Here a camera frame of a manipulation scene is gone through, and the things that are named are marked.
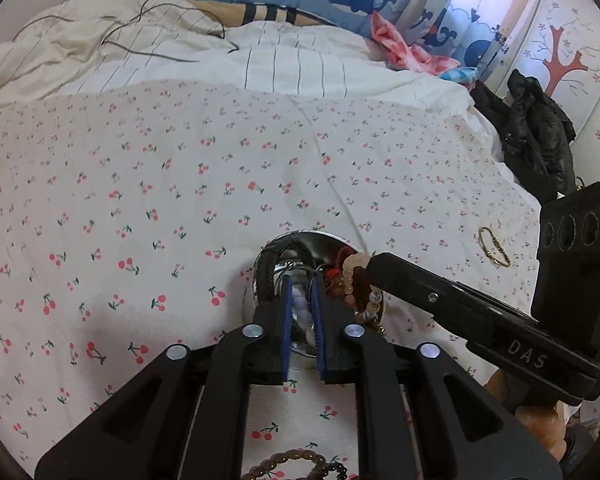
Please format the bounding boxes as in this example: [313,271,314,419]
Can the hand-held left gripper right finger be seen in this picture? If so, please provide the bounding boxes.
[310,274,565,480]

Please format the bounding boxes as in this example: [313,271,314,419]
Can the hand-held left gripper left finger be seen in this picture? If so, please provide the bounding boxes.
[34,277,295,480]

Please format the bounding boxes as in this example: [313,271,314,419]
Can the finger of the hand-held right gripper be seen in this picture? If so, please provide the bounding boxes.
[367,253,600,401]

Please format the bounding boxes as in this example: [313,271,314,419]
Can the black bracelet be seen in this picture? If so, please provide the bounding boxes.
[260,240,321,311]

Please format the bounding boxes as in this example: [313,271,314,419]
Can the thin gold cord bracelet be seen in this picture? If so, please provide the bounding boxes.
[478,226,512,267]

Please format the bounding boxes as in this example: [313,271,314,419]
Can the pink bead bracelet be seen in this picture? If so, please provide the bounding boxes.
[330,254,385,333]

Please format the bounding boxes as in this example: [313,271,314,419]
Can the round metal tin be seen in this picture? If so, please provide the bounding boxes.
[250,230,388,358]

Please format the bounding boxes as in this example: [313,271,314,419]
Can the grey-brown bead bracelet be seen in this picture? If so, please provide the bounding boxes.
[241,451,327,480]

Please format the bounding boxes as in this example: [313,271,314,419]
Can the dark brown bead bracelet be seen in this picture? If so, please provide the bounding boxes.
[305,462,349,480]

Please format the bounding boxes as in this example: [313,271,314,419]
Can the person's right hand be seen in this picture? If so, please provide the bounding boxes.
[482,375,568,463]

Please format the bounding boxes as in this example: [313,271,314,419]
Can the black jacket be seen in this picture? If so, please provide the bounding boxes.
[470,69,578,201]

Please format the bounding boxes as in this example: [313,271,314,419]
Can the light blue packet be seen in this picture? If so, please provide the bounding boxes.
[440,66,479,83]

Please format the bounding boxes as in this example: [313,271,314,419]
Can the pink cloth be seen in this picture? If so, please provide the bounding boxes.
[370,12,461,73]

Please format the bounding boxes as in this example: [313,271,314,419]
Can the white striped quilt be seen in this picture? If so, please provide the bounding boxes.
[0,0,481,111]

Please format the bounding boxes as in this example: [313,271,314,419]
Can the tan black striped pillow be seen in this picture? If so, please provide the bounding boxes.
[192,0,341,28]

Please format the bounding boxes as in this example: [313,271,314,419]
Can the red tree wall sticker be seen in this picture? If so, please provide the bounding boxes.
[522,2,600,98]

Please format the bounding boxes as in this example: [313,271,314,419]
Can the thin black cable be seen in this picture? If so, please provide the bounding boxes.
[12,0,241,63]

